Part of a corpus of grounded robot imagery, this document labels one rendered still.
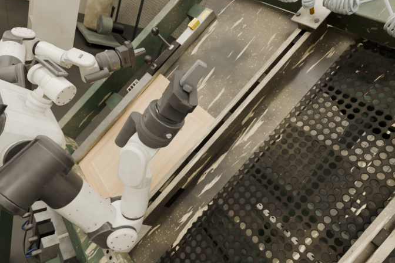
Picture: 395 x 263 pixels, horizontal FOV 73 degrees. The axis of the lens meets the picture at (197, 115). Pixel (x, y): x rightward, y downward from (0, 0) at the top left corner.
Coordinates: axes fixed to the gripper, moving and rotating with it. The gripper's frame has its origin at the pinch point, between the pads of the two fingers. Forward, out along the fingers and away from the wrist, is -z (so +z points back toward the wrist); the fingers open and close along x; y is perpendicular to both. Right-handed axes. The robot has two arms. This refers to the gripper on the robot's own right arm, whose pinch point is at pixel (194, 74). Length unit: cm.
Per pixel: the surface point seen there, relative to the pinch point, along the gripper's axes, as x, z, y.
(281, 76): 36, 0, 37
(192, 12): 100, 13, 9
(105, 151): 40, 71, -2
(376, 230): -15, 5, 53
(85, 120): 67, 83, -15
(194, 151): 20.0, 34.0, 21.7
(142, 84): 61, 44, 0
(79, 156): 41, 81, -11
